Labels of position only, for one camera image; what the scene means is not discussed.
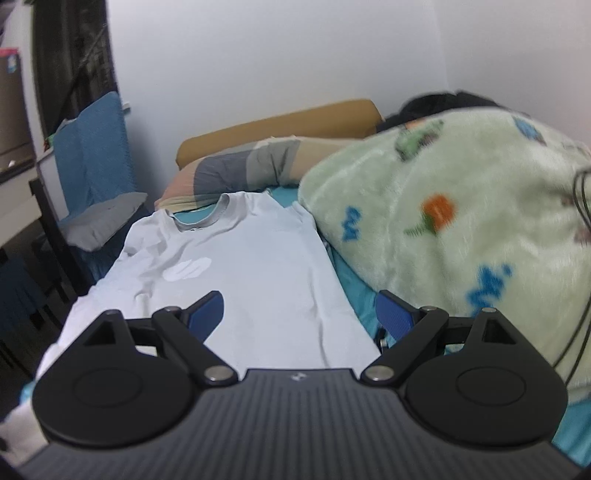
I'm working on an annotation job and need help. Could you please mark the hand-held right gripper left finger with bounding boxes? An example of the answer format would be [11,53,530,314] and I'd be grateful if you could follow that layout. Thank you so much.
[69,291,240,385]

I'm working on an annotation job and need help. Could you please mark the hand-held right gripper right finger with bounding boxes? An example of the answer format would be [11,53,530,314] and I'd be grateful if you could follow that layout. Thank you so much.
[360,290,530,385]

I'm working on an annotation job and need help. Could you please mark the light blue t-shirt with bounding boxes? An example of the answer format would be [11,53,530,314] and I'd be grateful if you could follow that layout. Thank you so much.
[35,191,382,385]

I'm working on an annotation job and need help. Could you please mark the teal bed sheet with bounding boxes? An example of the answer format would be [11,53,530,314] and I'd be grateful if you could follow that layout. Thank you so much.
[172,185,591,467]

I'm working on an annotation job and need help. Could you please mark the green printed fleece blanket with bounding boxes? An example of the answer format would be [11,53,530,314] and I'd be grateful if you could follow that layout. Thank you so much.
[297,107,591,405]

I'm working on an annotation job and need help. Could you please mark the grey pillow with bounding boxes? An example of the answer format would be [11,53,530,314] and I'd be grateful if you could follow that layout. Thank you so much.
[60,192,149,253]

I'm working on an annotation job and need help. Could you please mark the patchwork pillow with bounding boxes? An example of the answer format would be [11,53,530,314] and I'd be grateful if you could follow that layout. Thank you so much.
[154,136,365,212]

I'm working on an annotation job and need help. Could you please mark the dark wooden chair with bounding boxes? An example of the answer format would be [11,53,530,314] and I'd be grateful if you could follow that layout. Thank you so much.
[28,178,93,301]

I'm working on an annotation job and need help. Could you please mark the blue towel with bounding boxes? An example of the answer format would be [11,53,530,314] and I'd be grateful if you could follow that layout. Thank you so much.
[52,90,139,219]

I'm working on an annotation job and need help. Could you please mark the mustard yellow cushion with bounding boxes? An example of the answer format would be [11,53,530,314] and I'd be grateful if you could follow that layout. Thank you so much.
[175,98,386,171]

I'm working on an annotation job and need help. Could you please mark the white desk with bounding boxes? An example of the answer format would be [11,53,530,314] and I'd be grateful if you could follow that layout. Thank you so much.
[0,150,47,250]

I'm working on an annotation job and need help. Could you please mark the black cloth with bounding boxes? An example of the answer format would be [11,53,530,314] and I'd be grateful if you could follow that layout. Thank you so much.
[375,90,509,134]

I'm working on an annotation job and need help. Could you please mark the brown cabinet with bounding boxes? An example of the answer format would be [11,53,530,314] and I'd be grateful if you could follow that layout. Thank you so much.
[0,46,38,182]

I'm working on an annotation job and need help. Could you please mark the dark curtain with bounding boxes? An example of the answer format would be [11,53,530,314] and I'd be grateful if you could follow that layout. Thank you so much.
[31,0,122,136]

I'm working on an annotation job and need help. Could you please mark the black cable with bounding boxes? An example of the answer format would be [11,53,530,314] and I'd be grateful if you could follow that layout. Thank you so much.
[552,169,591,384]

